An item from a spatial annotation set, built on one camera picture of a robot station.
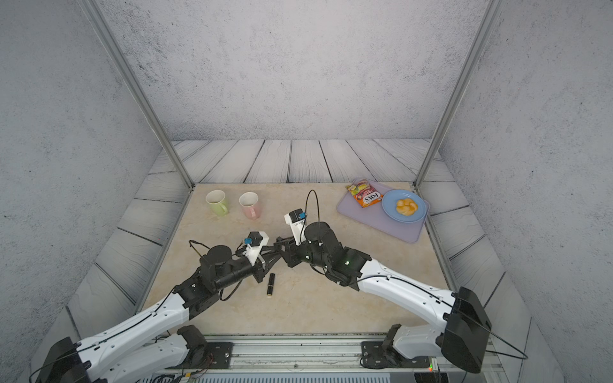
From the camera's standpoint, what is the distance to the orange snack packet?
113cm

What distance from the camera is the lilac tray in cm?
104

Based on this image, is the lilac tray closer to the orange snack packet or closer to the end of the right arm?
the orange snack packet
